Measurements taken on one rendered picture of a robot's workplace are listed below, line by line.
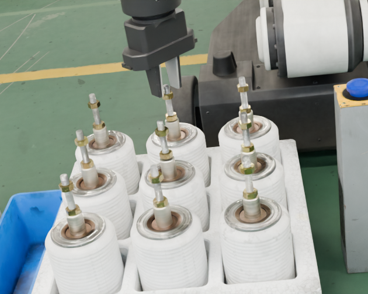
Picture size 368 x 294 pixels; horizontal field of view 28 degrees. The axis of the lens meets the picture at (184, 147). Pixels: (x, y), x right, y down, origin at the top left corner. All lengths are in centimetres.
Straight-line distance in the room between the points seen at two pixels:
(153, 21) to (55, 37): 142
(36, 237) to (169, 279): 50
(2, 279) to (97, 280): 33
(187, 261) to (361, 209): 33
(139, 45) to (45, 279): 36
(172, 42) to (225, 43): 64
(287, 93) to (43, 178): 58
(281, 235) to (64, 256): 28
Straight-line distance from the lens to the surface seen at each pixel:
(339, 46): 125
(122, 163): 117
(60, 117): 190
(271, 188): 104
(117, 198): 107
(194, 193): 105
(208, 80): 144
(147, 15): 105
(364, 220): 119
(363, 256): 123
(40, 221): 140
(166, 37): 108
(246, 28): 179
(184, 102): 144
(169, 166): 105
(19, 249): 138
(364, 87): 109
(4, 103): 206
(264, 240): 93
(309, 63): 126
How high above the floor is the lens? 81
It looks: 30 degrees down
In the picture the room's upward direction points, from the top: 10 degrees counter-clockwise
